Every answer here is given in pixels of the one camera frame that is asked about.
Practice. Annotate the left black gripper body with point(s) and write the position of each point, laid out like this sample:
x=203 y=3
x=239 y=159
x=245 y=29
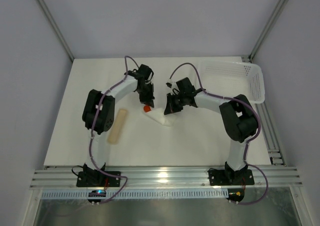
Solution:
x=147 y=95

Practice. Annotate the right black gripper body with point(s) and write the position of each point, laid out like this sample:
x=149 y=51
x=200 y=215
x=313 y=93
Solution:
x=173 y=103

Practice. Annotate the white paper napkin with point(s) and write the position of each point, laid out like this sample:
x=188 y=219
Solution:
x=159 y=116

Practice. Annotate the orange plastic spoon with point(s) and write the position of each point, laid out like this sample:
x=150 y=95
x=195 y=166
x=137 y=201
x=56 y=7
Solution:
x=147 y=109

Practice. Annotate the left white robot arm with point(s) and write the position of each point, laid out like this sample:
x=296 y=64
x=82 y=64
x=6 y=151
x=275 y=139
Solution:
x=99 y=116

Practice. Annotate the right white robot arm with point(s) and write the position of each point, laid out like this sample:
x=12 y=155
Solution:
x=240 y=123

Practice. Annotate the white plastic basket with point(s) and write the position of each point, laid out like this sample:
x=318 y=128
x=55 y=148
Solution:
x=226 y=78

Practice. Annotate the beige utensil case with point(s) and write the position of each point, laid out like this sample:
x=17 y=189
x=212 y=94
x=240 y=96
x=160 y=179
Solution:
x=116 y=130

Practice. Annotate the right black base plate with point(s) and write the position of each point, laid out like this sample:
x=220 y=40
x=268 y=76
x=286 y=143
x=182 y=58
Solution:
x=228 y=177

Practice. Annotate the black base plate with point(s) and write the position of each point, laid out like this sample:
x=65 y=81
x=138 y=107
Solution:
x=95 y=178
x=228 y=177

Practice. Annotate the right side aluminium rail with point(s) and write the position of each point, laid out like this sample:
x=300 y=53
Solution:
x=270 y=136

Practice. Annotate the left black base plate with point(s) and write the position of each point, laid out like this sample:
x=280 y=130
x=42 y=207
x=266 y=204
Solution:
x=95 y=178

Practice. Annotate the left aluminium frame post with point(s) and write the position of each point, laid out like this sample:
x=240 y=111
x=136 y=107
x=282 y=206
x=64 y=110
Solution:
x=54 y=26

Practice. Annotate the aluminium frame post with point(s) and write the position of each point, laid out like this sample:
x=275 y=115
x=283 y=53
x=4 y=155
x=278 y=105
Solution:
x=54 y=26
x=271 y=21

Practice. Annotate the aluminium mounting rail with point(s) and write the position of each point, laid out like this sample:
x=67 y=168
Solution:
x=160 y=177

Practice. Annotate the right aluminium frame post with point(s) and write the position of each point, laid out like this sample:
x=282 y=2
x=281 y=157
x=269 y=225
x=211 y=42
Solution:
x=271 y=21

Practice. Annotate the white slotted cable duct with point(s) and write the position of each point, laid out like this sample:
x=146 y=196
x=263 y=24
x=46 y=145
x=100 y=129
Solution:
x=206 y=193

